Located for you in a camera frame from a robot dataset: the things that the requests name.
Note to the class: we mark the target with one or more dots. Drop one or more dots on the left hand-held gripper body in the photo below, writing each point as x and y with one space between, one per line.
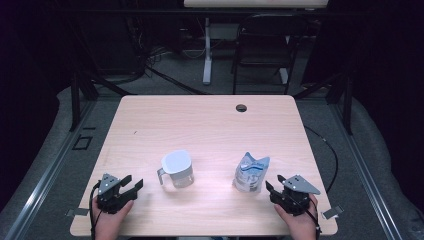
108 196

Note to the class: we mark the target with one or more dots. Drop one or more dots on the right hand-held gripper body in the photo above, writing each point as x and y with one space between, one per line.
293 196

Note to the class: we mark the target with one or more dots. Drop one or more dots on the blue and white milk pouch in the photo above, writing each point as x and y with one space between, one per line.
250 173

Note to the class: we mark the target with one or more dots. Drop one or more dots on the clear jug with white lid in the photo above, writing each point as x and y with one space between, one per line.
176 165

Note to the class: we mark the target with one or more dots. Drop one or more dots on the person's left hand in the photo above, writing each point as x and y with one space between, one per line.
108 221

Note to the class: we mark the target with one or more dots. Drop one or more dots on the person's right hand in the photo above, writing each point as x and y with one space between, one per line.
300 223

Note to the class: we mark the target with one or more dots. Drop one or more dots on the black metal stand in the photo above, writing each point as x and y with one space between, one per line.
75 100
347 103

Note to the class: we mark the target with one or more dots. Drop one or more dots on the dark curtain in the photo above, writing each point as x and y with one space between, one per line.
30 83
390 83

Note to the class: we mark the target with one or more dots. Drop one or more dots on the black folding chair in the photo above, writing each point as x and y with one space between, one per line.
266 40

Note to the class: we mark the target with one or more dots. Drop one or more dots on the white desk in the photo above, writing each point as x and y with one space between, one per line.
207 50

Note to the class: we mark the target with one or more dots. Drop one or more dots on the grey metal bracket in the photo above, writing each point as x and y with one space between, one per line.
333 212
77 212

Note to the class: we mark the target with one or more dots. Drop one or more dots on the aluminium floor rail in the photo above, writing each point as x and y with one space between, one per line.
50 173
363 173

